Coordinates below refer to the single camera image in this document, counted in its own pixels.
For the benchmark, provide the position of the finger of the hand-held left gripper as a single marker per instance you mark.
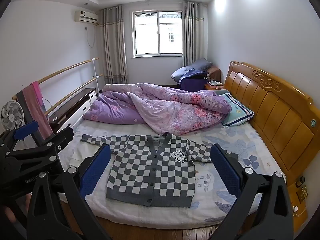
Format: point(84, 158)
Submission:
point(25, 130)
point(60, 137)

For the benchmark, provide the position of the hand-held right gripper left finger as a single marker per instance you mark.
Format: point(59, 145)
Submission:
point(96, 171)

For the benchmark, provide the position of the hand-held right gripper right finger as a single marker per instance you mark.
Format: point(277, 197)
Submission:
point(225, 168)

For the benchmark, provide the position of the grey white checkered cardigan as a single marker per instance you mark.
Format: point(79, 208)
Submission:
point(150, 175)

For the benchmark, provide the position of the white fan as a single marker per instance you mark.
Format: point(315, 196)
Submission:
point(11, 116)

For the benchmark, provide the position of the pink towel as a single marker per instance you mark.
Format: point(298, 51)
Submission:
point(27, 100)
point(40, 105)

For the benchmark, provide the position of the white cabinet with dark top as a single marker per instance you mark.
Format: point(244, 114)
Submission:
point(75, 101)

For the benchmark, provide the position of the striped teal pillow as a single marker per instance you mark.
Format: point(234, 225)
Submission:
point(237, 112)

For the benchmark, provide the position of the purple floral quilt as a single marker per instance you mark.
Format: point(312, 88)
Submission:
point(175, 105)

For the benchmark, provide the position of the wooden nightstand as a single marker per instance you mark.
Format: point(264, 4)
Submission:
point(212, 87)

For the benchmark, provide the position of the brown chair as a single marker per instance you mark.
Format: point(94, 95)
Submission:
point(215, 73)

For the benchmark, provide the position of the striped grey curtain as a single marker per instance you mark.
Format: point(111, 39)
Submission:
point(193, 32)
point(113, 45)

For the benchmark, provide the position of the white air conditioner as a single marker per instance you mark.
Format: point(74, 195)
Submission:
point(86, 17)

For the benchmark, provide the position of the window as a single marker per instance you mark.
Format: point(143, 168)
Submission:
point(157, 32)

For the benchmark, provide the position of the wooden wall rail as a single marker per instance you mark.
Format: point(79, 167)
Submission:
point(80, 90)
point(62, 70)

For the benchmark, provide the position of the white rail pole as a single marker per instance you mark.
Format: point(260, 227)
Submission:
point(94, 67)

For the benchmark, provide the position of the bedside switch panel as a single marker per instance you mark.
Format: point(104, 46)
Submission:
point(302, 190)

